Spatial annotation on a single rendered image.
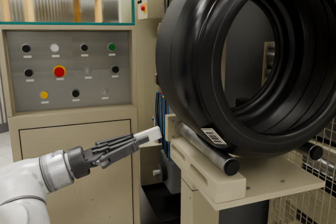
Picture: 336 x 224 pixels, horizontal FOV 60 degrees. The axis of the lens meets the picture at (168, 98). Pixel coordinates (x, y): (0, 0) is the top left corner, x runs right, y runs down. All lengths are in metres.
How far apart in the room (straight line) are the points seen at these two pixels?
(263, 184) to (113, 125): 0.73
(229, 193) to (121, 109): 0.72
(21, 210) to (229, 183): 0.48
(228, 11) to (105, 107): 0.86
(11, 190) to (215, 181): 0.47
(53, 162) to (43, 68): 0.69
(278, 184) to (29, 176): 0.67
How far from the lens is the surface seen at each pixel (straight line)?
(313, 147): 0.95
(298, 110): 1.05
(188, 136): 0.97
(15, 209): 0.65
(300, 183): 0.98
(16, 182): 0.73
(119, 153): 0.72
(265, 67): 1.38
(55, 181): 0.74
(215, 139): 0.74
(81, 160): 0.73
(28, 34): 1.35
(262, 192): 0.90
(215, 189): 0.80
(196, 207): 1.28
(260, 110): 1.10
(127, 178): 1.49
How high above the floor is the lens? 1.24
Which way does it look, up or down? 13 degrees down
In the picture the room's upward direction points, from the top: straight up
